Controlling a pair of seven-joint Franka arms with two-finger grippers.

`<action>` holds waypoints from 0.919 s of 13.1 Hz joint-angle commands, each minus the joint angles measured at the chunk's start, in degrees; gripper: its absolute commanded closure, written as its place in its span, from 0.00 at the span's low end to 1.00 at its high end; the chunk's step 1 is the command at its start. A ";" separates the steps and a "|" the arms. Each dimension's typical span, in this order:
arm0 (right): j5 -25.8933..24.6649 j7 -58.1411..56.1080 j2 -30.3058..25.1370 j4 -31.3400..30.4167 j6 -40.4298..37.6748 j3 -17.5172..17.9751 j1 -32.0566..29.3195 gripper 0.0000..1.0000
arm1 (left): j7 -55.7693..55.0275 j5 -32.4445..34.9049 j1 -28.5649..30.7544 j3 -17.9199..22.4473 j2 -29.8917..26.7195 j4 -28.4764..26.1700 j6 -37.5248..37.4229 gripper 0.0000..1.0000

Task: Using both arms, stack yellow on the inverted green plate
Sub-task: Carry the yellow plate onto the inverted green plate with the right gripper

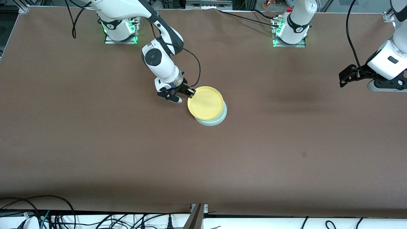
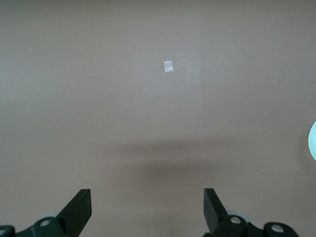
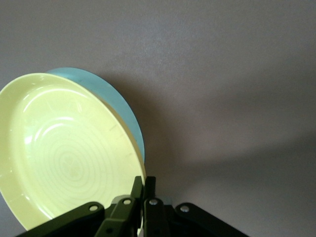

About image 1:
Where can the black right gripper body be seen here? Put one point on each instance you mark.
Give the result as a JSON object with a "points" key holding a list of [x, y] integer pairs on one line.
{"points": [[182, 88]]}

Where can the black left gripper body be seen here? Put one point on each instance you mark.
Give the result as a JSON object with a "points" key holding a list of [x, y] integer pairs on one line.
{"points": [[359, 73]]}

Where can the yellow round plate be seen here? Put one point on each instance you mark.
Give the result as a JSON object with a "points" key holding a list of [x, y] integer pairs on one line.
{"points": [[205, 103]]}

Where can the pale green round plate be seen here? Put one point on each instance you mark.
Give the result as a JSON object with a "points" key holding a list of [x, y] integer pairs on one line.
{"points": [[219, 121]]}

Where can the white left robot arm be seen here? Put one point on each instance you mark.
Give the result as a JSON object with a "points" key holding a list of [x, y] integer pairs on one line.
{"points": [[388, 60]]}

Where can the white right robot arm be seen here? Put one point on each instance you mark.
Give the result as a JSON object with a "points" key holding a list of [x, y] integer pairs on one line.
{"points": [[159, 60]]}

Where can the brown table cover cloth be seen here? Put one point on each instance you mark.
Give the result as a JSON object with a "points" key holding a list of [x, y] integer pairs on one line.
{"points": [[203, 165]]}

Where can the colourful small toys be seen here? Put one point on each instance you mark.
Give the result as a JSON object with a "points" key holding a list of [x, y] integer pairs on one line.
{"points": [[273, 3]]}

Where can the aluminium profile beam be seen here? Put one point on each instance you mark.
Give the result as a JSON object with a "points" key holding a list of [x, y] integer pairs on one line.
{"points": [[195, 219]]}

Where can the black power plug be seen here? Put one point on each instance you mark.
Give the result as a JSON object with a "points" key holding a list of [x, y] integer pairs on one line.
{"points": [[170, 223]]}

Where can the white side bench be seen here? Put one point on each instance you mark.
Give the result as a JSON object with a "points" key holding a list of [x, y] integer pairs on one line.
{"points": [[254, 224]]}

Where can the white round device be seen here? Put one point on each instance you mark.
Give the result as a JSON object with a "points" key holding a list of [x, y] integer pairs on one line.
{"points": [[30, 223]]}

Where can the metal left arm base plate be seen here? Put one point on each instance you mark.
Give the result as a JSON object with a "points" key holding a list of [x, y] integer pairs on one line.
{"points": [[302, 45]]}

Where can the silver corner bracket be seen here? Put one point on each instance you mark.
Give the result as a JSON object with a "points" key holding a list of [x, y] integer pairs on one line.
{"points": [[388, 16], [24, 9]]}

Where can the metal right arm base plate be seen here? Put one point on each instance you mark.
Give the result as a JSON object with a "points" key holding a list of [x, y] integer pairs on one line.
{"points": [[109, 40]]}

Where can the grey metal frame piece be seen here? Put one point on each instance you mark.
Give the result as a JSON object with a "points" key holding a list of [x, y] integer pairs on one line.
{"points": [[206, 4]]}

